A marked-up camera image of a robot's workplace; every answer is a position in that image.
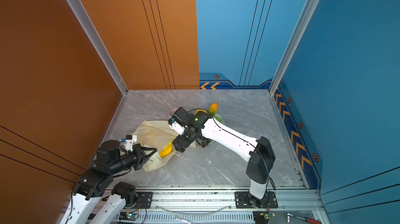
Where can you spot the right green circuit board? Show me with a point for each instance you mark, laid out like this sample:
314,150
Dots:
262,217

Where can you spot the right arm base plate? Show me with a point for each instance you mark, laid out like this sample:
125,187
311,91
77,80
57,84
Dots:
246,200

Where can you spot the aluminium corner post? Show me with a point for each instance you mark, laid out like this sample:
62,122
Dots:
301,25
95,39

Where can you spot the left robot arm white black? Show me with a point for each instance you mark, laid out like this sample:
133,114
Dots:
92,184

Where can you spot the red handled tool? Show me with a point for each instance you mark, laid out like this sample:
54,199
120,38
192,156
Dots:
290,216

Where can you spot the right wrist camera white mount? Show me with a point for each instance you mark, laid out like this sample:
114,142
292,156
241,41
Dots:
180,120

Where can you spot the left aluminium corner post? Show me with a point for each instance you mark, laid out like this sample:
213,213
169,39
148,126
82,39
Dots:
95,39

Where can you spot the green circuit board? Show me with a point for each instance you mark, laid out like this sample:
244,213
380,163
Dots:
128,216
262,217

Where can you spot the aluminium front rail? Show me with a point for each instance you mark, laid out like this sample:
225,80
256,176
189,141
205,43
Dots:
216,204

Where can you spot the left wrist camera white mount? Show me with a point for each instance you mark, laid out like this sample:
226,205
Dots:
128,142

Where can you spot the green leaf-shaped plate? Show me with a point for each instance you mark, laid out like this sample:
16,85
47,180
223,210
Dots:
214,135

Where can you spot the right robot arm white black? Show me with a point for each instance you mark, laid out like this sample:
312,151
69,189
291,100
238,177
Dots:
258,153

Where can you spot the green orange mango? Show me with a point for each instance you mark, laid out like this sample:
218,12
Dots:
212,110

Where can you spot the cream plastic bag orange print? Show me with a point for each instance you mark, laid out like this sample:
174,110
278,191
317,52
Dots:
157,134

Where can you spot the yellow banana bunch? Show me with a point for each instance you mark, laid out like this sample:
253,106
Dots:
167,150

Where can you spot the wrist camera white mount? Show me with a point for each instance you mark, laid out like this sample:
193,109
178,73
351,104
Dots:
180,120
128,142

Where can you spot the left green circuit board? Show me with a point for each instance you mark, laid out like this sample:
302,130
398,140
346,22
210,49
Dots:
128,216

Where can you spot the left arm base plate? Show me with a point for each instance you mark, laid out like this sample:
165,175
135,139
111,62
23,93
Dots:
143,200

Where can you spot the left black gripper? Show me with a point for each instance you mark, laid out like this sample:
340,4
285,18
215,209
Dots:
139,151

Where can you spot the dark purple grape bunch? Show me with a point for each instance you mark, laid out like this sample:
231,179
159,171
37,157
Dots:
205,143

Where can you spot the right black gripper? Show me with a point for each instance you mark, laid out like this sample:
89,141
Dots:
184,143

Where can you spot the clear tape roll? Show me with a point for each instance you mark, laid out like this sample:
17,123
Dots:
172,111

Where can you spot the right aluminium corner post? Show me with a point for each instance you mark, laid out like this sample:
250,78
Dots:
301,25

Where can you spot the yellow lemon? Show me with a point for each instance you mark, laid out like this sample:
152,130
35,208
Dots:
201,110

